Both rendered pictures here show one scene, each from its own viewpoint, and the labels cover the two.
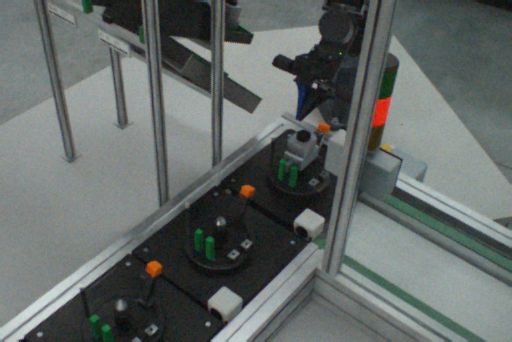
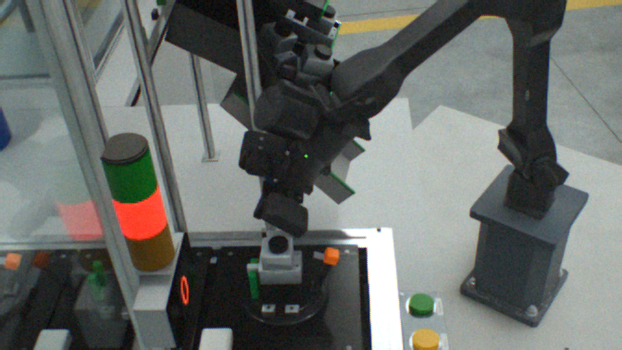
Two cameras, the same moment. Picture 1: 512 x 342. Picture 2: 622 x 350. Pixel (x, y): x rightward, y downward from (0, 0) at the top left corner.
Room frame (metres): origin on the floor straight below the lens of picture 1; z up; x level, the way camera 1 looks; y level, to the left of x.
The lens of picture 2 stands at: (0.66, -0.74, 1.81)
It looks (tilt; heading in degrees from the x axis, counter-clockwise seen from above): 39 degrees down; 58
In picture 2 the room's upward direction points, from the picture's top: 4 degrees counter-clockwise
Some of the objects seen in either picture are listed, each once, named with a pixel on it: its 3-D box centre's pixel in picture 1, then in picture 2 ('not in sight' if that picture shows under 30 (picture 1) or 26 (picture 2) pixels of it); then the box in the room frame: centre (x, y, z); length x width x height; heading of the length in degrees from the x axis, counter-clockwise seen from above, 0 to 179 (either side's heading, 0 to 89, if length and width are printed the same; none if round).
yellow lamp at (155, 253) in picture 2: not in sight; (148, 240); (0.80, -0.16, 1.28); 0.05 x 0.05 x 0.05
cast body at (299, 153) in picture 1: (299, 149); (273, 258); (0.99, -0.07, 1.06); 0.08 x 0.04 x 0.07; 145
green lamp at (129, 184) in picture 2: not in sight; (129, 170); (0.80, -0.16, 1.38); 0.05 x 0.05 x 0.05
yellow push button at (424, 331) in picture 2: not in sight; (425, 342); (1.13, -0.27, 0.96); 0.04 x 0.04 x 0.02
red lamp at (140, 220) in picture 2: not in sight; (139, 206); (0.80, -0.16, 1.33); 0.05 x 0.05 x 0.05
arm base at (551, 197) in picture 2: (358, 38); (531, 186); (1.40, -0.21, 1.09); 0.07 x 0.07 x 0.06; 18
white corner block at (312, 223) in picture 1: (308, 225); (217, 347); (0.87, -0.10, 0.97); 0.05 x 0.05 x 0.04; 54
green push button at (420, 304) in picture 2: not in sight; (421, 306); (1.17, -0.22, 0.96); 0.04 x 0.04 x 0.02
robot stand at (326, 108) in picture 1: (351, 81); (521, 244); (1.40, -0.22, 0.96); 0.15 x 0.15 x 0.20; 18
